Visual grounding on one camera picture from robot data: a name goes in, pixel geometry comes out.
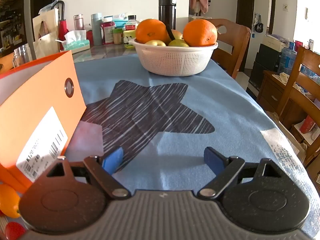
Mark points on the teal plastic container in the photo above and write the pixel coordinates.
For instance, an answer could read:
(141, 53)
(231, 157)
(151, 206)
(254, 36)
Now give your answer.
(119, 23)

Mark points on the orange cardboard box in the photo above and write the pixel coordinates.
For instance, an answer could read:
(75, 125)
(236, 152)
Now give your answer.
(37, 92)

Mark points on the blue printed tablecloth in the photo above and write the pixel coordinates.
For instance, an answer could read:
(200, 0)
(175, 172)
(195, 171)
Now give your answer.
(225, 100)

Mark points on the red folded umbrella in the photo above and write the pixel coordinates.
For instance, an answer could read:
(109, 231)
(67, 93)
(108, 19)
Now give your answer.
(62, 30)

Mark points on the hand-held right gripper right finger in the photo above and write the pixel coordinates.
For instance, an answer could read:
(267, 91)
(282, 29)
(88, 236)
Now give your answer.
(215, 160)

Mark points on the blue water jug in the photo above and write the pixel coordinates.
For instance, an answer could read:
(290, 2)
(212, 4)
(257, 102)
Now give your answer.
(287, 58)

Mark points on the small orange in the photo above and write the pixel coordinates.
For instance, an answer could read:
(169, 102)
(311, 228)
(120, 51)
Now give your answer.
(8, 200)

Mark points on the small jar green lid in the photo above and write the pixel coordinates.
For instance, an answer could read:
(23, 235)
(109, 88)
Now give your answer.
(118, 37)

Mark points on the black hanging bag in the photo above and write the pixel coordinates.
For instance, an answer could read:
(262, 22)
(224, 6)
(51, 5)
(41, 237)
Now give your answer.
(259, 26)

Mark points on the black cap medicine bottle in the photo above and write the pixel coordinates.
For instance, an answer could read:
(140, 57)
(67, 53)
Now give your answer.
(131, 23)

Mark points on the black thermos flask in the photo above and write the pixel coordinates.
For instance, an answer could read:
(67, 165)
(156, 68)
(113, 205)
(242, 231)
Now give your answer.
(167, 10)

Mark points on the red cherry tomato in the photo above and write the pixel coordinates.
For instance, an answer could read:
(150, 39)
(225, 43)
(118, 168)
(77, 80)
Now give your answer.
(13, 230)

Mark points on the small red box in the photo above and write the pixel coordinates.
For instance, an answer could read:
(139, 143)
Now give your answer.
(307, 125)

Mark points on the green tissue box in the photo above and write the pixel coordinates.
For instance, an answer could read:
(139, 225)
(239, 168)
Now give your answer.
(77, 45)

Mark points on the grey-green drinking bottle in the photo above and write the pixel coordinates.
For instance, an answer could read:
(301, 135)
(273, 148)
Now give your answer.
(96, 30)

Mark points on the red label plastic jar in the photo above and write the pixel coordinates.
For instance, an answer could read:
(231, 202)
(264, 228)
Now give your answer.
(108, 33)

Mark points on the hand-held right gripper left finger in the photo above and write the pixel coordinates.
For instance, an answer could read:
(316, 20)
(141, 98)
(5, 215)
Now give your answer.
(113, 161)

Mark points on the stack of black boxes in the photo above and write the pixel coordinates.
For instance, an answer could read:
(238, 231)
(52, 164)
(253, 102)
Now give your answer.
(265, 62)

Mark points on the low wooden cabinet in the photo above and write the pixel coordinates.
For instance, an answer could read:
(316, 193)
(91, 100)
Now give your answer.
(271, 90)

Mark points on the wooden dining chair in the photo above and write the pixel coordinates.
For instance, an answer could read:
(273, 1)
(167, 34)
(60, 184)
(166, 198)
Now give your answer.
(300, 90)

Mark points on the clear glass jar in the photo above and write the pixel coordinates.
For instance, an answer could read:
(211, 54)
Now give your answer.
(21, 56)

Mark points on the pink drinking bottle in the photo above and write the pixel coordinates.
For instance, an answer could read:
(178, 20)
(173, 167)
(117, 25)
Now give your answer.
(79, 22)

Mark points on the wooden chair round hole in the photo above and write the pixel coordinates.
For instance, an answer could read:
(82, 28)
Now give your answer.
(237, 45)

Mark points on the yellow-green panda mug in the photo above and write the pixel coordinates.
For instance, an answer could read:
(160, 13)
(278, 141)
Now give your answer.
(129, 38)

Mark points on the beige paper bag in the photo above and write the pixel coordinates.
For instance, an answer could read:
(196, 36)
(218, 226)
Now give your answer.
(46, 42)

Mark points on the white plastic colander basket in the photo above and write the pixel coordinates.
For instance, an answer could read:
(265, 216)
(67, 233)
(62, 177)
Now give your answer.
(175, 62)

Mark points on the large orange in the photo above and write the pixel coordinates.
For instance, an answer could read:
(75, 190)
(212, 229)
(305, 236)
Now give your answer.
(200, 32)
(150, 31)

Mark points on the dark wooden shelf cabinet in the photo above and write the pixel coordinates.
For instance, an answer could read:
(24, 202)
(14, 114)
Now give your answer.
(12, 17)

